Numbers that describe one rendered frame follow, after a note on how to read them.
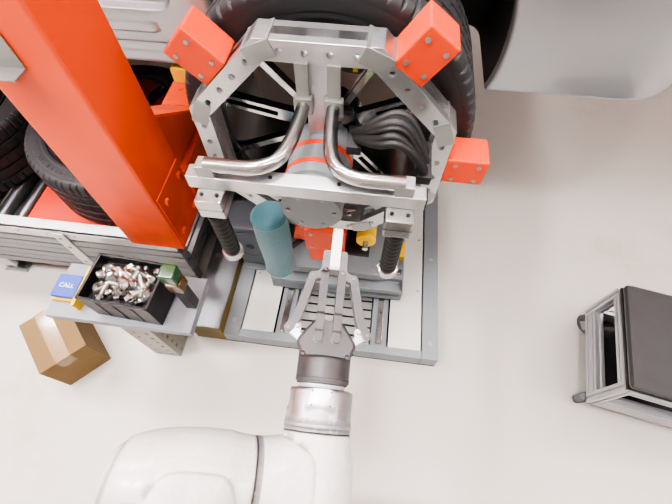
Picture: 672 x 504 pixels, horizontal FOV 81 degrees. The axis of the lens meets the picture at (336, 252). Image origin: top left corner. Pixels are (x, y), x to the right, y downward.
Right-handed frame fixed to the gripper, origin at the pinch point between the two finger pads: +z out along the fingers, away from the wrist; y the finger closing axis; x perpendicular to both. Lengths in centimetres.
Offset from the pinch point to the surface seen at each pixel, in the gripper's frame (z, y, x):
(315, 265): 25, 4, 79
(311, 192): 11.1, 5.3, 1.6
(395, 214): 9.1, -9.6, 2.1
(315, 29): 36.2, 7.8, -9.5
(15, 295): 8, 127, 110
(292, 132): 21.2, 9.9, -0.8
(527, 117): 137, -101, 109
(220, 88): 32.3, 25.6, 3.0
